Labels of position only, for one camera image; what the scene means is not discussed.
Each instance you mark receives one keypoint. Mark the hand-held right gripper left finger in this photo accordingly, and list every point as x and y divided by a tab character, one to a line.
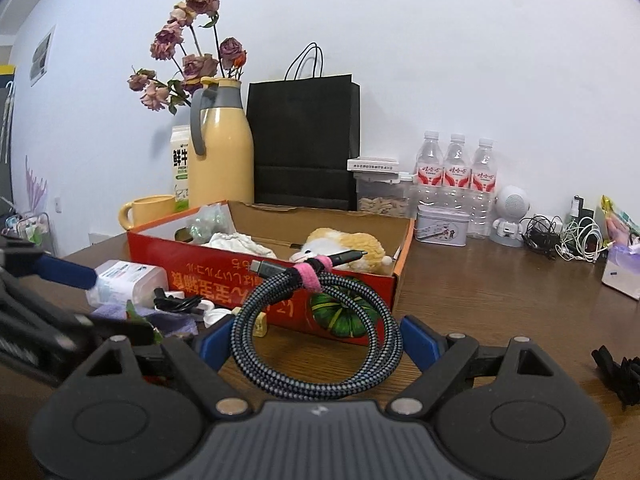
212	342

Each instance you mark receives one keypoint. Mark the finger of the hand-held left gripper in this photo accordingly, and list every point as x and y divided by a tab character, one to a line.
125	330
65	272

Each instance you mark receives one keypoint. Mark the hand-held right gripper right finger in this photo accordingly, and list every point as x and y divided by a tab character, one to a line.
422	342

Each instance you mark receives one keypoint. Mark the white plastic bottle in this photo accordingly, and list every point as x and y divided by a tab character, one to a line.
125	282

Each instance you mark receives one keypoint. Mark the red cardboard box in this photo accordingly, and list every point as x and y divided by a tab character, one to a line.
210	272

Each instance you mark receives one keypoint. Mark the yellow white plush hamster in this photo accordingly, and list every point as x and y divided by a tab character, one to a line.
360	250

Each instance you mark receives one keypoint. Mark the iridescent plastic bag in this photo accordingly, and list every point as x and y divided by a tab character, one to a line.
207	222

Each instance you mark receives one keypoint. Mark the yellow mug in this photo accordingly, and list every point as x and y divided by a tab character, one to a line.
150	210

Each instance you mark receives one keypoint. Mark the white printed tin box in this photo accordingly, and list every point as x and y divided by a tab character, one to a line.
442	227

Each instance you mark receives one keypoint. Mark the clear container of nuts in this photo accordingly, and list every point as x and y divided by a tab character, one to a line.
380	197

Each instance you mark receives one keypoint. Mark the white milk carton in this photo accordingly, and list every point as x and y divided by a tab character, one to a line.
181	170

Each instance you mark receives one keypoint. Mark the white robot speaker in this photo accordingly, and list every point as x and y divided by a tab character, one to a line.
512	215

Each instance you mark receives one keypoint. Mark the water bottle red label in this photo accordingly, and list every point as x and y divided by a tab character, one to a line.
485	180
430	170
457	172

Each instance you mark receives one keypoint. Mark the flat white box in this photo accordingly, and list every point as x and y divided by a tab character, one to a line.
374	165

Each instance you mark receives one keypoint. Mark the yellow thermos jug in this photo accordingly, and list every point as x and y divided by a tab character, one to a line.
225	150

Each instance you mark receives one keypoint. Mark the black glove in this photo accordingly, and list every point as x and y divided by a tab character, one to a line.
620	375

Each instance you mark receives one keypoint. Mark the purple tissue box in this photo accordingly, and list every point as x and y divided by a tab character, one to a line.
622	272

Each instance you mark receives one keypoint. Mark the black paper bag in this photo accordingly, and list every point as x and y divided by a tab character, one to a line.
305	135

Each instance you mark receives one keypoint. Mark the colourful snack packets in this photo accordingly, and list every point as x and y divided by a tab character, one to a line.
620	220

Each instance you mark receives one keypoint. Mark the dried rose bouquet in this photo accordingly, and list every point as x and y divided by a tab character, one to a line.
195	60

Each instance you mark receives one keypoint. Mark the framed wall picture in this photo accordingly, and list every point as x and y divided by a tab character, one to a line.
42	55

